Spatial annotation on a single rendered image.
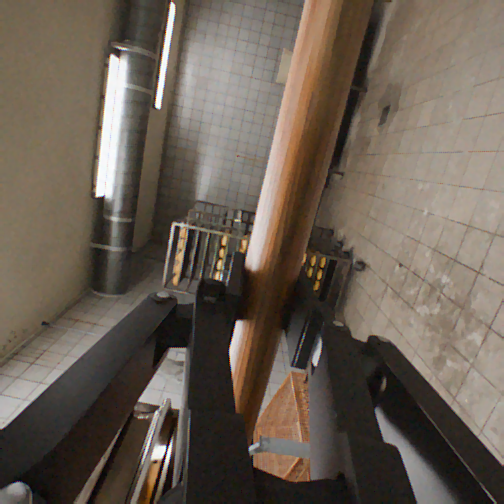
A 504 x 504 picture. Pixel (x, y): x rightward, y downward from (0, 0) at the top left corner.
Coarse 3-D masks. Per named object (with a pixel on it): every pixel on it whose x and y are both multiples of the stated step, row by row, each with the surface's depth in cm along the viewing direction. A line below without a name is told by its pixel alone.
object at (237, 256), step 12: (240, 252) 20; (240, 264) 18; (228, 276) 15; (240, 276) 16; (228, 288) 14; (240, 288) 14; (228, 300) 14; (240, 300) 14; (228, 312) 14; (228, 324) 14; (228, 336) 14
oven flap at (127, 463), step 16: (144, 416) 191; (128, 432) 180; (144, 432) 179; (128, 448) 169; (144, 448) 166; (112, 464) 160; (128, 464) 159; (112, 480) 151; (128, 480) 150; (96, 496) 144; (112, 496) 143
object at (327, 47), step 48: (336, 0) 13; (336, 48) 13; (288, 96) 14; (336, 96) 14; (288, 144) 14; (288, 192) 15; (288, 240) 15; (288, 288) 16; (240, 336) 17; (240, 384) 18
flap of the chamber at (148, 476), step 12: (168, 408) 185; (168, 420) 185; (156, 432) 166; (168, 432) 186; (156, 444) 160; (156, 456) 160; (144, 468) 145; (156, 468) 161; (144, 480) 141; (144, 492) 141
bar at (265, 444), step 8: (264, 440) 122; (272, 440) 123; (280, 440) 124; (288, 440) 125; (256, 448) 122; (264, 448) 121; (272, 448) 121; (280, 448) 121; (288, 448) 121; (296, 448) 122; (304, 448) 122; (296, 456) 122; (304, 456) 122
